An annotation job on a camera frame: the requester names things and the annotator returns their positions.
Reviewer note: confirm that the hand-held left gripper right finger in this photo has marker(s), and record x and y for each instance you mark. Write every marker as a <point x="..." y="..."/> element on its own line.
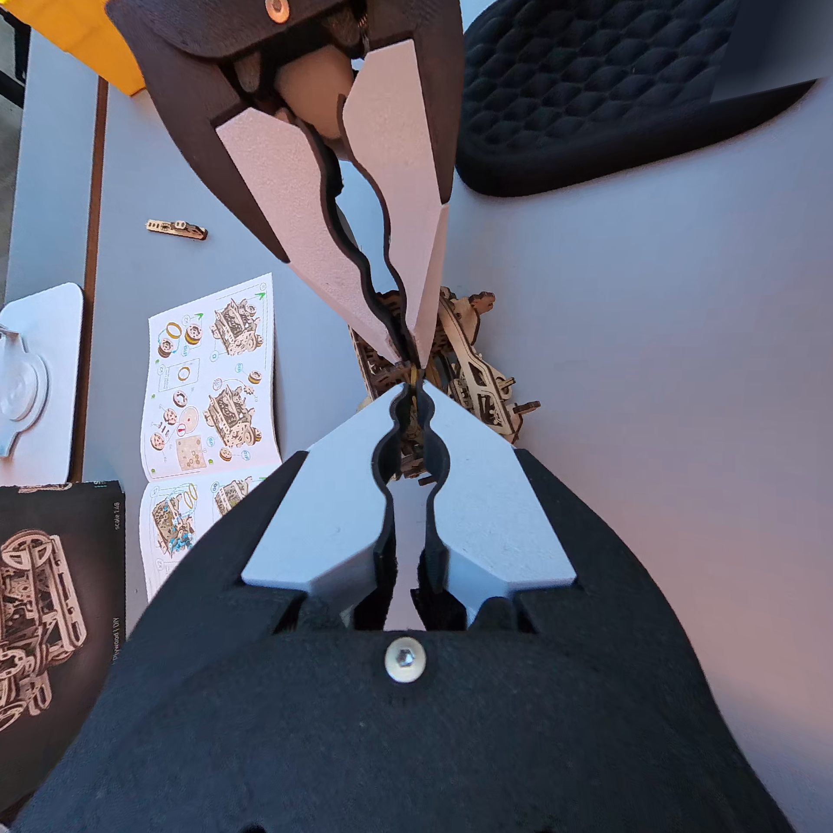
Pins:
<point x="501" y="520"/>

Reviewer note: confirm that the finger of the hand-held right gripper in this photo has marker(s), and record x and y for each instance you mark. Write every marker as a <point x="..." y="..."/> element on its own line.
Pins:
<point x="403" y="143"/>
<point x="286" y="195"/>

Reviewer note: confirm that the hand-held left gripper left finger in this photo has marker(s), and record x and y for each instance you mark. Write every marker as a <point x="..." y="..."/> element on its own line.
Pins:
<point x="312" y="520"/>

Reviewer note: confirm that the wooden mechanical model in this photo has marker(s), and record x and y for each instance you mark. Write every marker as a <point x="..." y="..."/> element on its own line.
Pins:
<point x="481" y="377"/>

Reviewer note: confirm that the person's right hand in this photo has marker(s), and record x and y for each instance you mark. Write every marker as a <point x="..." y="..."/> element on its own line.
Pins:
<point x="312" y="84"/>

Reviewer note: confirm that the small wooden part strip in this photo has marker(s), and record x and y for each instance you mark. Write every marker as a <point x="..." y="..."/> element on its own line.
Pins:
<point x="176" y="229"/>

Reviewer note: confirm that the yellow box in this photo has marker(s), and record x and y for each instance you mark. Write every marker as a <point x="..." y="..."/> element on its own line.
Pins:
<point x="65" y="39"/>

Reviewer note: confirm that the white instruction booklet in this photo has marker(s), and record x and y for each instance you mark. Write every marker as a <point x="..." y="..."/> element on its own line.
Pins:
<point x="215" y="390"/>

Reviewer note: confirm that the brown wooden divider strip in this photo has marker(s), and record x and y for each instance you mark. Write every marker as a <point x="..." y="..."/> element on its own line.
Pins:
<point x="91" y="260"/>

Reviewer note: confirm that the white plastic board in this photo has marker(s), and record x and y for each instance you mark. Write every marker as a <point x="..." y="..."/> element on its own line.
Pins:
<point x="58" y="325"/>

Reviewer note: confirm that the black product box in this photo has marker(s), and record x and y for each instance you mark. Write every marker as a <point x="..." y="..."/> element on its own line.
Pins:
<point x="58" y="586"/>

